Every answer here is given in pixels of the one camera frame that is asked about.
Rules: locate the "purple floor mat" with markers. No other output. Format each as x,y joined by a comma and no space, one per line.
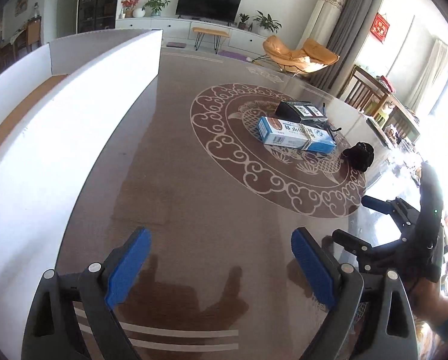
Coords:
232,55

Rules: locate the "person's right hand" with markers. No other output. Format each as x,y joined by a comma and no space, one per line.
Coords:
428,300

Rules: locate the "red flowers in vase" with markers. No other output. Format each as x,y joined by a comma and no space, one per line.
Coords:
130,3

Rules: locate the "framed wall painting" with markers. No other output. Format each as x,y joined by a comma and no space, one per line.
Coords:
22,0

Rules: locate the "grey floor scale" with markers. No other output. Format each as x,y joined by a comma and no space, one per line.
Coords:
176,44

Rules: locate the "white sheer curtain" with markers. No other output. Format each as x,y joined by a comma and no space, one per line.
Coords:
432,75

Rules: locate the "white television cabinet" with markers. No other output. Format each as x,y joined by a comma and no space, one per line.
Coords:
171,30

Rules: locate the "small potted plant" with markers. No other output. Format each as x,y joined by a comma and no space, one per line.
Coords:
243,20

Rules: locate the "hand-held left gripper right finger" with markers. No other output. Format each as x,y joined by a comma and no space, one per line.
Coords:
314,266

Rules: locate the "blue and white carton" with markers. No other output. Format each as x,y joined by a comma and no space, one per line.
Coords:
295,133

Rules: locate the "black box with white labels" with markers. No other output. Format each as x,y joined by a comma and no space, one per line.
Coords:
303,110

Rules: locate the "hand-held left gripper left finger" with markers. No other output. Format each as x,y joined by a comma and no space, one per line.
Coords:
128,266

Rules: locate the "clear water bottle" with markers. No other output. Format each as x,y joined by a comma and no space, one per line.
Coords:
36,10

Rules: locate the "brown patterned desktop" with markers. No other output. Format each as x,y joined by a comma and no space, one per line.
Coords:
194,202

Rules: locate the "orange lounge chair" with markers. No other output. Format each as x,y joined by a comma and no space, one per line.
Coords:
295,54

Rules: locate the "large white cardboard box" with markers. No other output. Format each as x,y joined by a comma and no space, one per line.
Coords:
59,138

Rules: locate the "green potted plant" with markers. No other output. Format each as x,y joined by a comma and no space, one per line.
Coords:
156,4

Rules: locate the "black television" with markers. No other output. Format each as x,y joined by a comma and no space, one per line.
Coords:
209,4

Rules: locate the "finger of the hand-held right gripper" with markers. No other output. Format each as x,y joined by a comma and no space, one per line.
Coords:
378,204
353,242

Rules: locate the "red wall hanging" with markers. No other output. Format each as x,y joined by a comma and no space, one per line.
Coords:
381,27

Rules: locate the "white round vase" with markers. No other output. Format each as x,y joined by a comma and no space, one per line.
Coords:
138,12

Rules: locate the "wooden bench with metal legs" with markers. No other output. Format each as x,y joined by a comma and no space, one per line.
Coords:
211,32

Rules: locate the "covered standing air conditioner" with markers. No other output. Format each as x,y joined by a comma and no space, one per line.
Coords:
327,11

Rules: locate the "grey curtain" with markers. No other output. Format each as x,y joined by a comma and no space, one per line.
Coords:
355,26

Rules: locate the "small black pouch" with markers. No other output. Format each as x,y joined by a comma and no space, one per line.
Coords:
359,155

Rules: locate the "black glass display cabinet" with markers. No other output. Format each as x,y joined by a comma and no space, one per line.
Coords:
100,0

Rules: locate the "large leafy potted plant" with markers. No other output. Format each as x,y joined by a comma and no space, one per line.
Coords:
267,21

